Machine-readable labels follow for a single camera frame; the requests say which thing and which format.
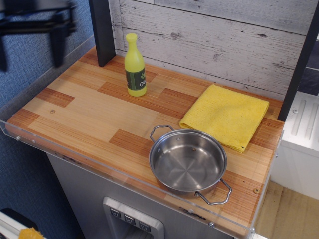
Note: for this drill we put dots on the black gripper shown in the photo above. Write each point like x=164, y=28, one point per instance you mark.
x=38, y=16

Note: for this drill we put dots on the yellow olive oil bottle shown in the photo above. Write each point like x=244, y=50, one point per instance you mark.
x=135, y=68

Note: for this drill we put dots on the yellow folded towel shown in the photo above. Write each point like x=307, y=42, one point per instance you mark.
x=228, y=116

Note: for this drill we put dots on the clear acrylic table guard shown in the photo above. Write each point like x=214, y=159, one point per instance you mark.
x=87, y=114

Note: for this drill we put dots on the grey toy fridge cabinet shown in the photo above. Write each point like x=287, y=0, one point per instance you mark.
x=85, y=190

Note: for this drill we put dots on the yellow black object corner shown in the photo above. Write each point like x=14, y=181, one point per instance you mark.
x=30, y=233

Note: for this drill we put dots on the stainless steel pot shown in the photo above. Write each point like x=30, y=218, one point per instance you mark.
x=188, y=162

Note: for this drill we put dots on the silver dispenser button panel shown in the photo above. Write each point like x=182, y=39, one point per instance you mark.
x=126, y=222

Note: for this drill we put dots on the white toy sink unit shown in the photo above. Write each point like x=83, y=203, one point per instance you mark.
x=296, y=164

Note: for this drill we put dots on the black left frame post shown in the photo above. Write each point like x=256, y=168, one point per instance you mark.
x=103, y=31

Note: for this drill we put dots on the black frame post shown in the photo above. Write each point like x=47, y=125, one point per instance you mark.
x=300, y=66
x=103, y=31

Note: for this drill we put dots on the black right frame post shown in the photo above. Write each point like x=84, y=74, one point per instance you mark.
x=300, y=66

